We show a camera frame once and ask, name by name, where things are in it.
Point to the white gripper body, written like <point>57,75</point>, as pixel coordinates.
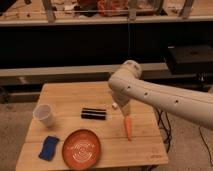
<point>126,109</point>

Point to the black striped eraser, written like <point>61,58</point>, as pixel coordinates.
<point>90,113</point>

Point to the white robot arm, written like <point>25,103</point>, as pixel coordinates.
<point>194,106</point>

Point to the orange toy carrot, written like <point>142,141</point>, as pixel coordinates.
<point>128,127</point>

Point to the wooden folding table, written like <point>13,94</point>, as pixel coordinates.
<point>67,101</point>

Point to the orange patterned plate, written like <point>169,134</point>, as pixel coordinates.
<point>81,150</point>

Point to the black box on shelf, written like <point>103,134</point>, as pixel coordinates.
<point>195,59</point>

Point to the clear plastic cup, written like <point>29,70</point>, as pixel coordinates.
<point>43,113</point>

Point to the blue cloth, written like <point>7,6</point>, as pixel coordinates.
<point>48,148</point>

